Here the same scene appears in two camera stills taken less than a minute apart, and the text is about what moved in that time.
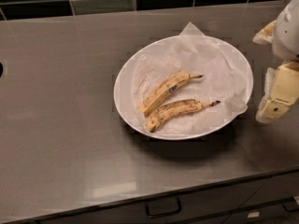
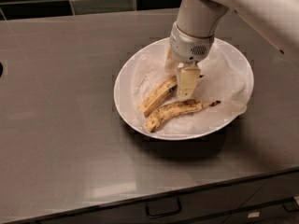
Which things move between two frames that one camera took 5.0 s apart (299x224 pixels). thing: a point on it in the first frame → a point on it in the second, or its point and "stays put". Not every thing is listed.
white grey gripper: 287,32 → 188,48
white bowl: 183,87 stays put
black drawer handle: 163,215 stays put
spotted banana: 160,93 stays put
